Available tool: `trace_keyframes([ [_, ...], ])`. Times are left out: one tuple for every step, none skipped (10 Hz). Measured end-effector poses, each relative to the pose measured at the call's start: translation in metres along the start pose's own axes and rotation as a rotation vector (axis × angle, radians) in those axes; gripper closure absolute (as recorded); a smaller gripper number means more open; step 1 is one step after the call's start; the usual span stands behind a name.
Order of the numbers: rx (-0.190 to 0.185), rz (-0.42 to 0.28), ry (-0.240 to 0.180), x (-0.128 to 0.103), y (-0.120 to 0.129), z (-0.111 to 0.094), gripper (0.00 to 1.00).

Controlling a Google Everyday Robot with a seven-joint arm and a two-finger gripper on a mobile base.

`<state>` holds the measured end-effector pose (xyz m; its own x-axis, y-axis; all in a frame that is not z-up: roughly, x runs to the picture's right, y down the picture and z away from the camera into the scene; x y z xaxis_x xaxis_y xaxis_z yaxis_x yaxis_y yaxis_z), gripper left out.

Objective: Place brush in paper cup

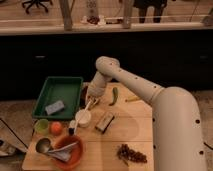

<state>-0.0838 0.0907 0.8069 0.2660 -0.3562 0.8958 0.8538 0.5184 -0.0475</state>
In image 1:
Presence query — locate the green plastic tray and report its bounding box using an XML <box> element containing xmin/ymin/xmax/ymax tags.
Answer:
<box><xmin>32</xmin><ymin>76</ymin><xmax>83</xmax><ymax>120</ymax></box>

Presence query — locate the wooden board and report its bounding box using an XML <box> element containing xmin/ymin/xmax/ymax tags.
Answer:
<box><xmin>21</xmin><ymin>82</ymin><xmax>155</xmax><ymax>171</ymax></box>

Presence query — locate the yellow pepper piece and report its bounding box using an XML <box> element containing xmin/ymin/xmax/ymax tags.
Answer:
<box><xmin>125</xmin><ymin>96</ymin><xmax>140</xmax><ymax>102</ymax></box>

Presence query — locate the white handled brush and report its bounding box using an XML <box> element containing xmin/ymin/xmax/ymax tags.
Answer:
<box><xmin>68</xmin><ymin>101</ymin><xmax>92</xmax><ymax>135</ymax></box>

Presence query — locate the black rectangular eraser block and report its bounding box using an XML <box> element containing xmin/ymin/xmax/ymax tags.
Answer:
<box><xmin>95</xmin><ymin>112</ymin><xmax>115</xmax><ymax>133</ymax></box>

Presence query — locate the metal ladle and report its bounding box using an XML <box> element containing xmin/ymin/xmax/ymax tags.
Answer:
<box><xmin>36</xmin><ymin>138</ymin><xmax>71</xmax><ymax>162</ymax></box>

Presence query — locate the orange fruit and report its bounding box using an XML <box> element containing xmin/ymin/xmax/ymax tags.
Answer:
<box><xmin>50</xmin><ymin>121</ymin><xmax>63</xmax><ymax>136</ymax></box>

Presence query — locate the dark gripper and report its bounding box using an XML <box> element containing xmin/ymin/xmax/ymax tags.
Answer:
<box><xmin>80</xmin><ymin>85</ymin><xmax>100</xmax><ymax>110</ymax></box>

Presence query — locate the blue grey sponge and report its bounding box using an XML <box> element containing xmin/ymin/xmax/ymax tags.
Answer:
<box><xmin>45</xmin><ymin>100</ymin><xmax>65</xmax><ymax>115</ymax></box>

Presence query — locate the white paper cup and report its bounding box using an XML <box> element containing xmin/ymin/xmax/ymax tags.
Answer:
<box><xmin>75</xmin><ymin>110</ymin><xmax>91</xmax><ymax>127</ymax></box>

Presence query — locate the bunch of dark grapes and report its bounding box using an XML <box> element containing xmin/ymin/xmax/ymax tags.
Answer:
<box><xmin>117</xmin><ymin>144</ymin><xmax>147</xmax><ymax>164</ymax></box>

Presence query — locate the black office chair base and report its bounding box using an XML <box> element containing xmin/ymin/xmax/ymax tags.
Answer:
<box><xmin>21</xmin><ymin>0</ymin><xmax>53</xmax><ymax>14</ymax></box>

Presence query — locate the green plastic cup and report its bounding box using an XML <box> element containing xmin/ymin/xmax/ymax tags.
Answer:
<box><xmin>34</xmin><ymin>119</ymin><xmax>49</xmax><ymax>135</ymax></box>

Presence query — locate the wooden shelf rail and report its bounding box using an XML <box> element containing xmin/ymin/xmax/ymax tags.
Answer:
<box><xmin>0</xmin><ymin>21</ymin><xmax>213</xmax><ymax>36</ymax></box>

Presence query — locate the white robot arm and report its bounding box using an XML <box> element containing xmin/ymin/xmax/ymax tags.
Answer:
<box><xmin>86</xmin><ymin>56</ymin><xmax>207</xmax><ymax>171</ymax></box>

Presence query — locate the green chili pepper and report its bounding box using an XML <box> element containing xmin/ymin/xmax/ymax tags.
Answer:
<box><xmin>109</xmin><ymin>87</ymin><xmax>118</xmax><ymax>106</ymax></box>

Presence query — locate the orange bowl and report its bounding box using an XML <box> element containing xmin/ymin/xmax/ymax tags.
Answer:
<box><xmin>51</xmin><ymin>135</ymin><xmax>84</xmax><ymax>171</ymax></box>

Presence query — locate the metal spoon in bowl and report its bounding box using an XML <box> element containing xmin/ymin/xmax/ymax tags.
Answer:
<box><xmin>46</xmin><ymin>141</ymin><xmax>78</xmax><ymax>154</ymax></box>

